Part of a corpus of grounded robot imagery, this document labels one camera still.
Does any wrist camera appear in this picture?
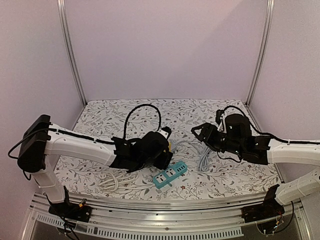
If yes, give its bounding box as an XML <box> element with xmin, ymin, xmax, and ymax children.
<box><xmin>215</xmin><ymin>109</ymin><xmax>226</xmax><ymax>132</ymax></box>
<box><xmin>158</xmin><ymin>126</ymin><xmax>172</xmax><ymax>139</ymax></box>

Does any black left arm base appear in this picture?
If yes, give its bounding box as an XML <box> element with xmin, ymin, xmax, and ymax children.
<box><xmin>46</xmin><ymin>186</ymin><xmax>93</xmax><ymax>223</ymax></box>

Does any white cord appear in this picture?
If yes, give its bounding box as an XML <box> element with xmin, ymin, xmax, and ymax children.
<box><xmin>97</xmin><ymin>169</ymin><xmax>156</xmax><ymax>193</ymax></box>

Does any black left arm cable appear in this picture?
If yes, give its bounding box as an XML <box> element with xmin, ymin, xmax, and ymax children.
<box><xmin>123</xmin><ymin>104</ymin><xmax>162</xmax><ymax>142</ymax></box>

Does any aluminium frame post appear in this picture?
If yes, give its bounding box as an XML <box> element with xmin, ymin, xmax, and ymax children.
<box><xmin>245</xmin><ymin>0</ymin><xmax>275</xmax><ymax>108</ymax></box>
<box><xmin>57</xmin><ymin>0</ymin><xmax>88</xmax><ymax>107</ymax></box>

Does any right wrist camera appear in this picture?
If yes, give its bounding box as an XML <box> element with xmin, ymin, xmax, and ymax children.
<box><xmin>215</xmin><ymin>109</ymin><xmax>226</xmax><ymax>132</ymax></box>

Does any floral patterned table mat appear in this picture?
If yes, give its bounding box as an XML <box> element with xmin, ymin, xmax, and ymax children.
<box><xmin>54</xmin><ymin>99</ymin><xmax>281</xmax><ymax>202</ymax></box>

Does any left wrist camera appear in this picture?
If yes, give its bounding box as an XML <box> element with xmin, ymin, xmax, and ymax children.
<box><xmin>158</xmin><ymin>126</ymin><xmax>172</xmax><ymax>139</ymax></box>

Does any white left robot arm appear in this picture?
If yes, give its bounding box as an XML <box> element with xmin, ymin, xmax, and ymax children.
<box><xmin>17</xmin><ymin>114</ymin><xmax>173</xmax><ymax>217</ymax></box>

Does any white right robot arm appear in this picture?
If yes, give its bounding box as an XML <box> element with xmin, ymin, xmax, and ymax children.
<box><xmin>191</xmin><ymin>113</ymin><xmax>320</xmax><ymax>218</ymax></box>

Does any yellow cube plug adapter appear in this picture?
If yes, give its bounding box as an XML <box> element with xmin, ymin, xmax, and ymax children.
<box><xmin>168</xmin><ymin>141</ymin><xmax>172</xmax><ymax>152</ymax></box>

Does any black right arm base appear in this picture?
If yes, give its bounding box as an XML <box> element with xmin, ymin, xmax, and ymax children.
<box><xmin>241</xmin><ymin>184</ymin><xmax>285</xmax><ymax>235</ymax></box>

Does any light blue power cord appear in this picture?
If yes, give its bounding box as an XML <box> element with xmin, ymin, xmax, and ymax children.
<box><xmin>176</xmin><ymin>138</ymin><xmax>215</xmax><ymax>173</ymax></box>

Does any right aluminium frame post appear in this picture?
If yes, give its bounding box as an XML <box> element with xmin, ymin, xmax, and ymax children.
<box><xmin>245</xmin><ymin>0</ymin><xmax>275</xmax><ymax>108</ymax></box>

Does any teal white power strip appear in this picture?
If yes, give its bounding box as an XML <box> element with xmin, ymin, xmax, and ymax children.
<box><xmin>152</xmin><ymin>161</ymin><xmax>188</xmax><ymax>189</ymax></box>

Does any aluminium front rail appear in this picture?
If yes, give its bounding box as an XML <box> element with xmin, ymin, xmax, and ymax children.
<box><xmin>20</xmin><ymin>193</ymin><xmax>313</xmax><ymax>240</ymax></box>

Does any left aluminium frame post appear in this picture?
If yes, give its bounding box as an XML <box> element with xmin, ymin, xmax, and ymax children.
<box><xmin>57</xmin><ymin>0</ymin><xmax>88</xmax><ymax>107</ymax></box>

